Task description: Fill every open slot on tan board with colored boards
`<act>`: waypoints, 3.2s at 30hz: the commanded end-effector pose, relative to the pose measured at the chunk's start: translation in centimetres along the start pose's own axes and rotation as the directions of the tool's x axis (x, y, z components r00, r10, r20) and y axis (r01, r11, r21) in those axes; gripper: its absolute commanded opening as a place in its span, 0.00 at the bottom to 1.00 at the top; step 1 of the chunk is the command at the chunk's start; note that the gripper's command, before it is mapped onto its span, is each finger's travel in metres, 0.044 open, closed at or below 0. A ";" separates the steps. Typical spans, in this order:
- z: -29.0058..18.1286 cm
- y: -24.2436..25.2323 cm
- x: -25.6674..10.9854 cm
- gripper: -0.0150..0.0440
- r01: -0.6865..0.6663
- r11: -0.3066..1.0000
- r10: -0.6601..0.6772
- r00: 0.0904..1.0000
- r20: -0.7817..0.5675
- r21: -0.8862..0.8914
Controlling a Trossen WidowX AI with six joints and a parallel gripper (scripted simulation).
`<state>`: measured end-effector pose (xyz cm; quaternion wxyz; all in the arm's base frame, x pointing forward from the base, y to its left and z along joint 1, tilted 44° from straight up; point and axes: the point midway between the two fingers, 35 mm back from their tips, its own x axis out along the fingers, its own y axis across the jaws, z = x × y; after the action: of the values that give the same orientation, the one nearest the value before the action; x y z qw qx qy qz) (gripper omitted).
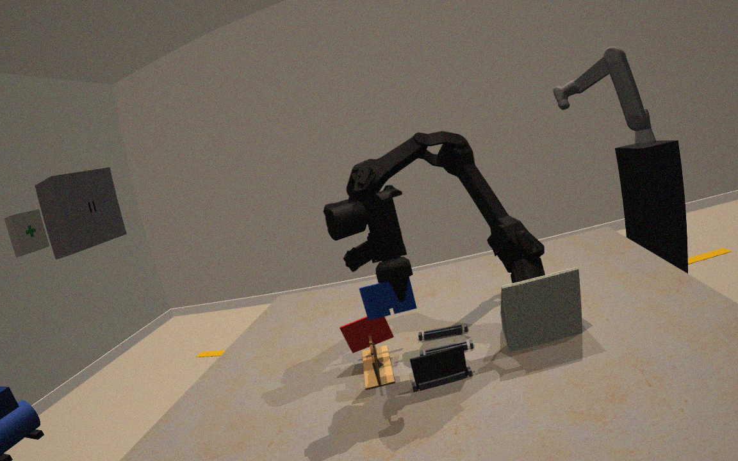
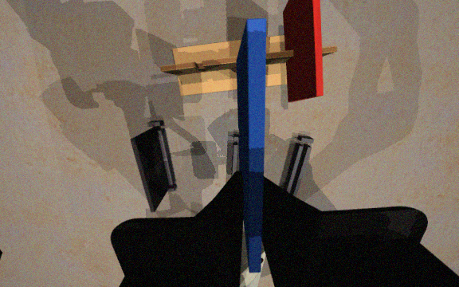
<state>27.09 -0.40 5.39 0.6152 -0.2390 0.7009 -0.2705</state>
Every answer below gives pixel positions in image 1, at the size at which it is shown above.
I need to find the blue board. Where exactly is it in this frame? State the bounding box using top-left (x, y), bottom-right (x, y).
top-left (359, 279), bottom-right (416, 320)

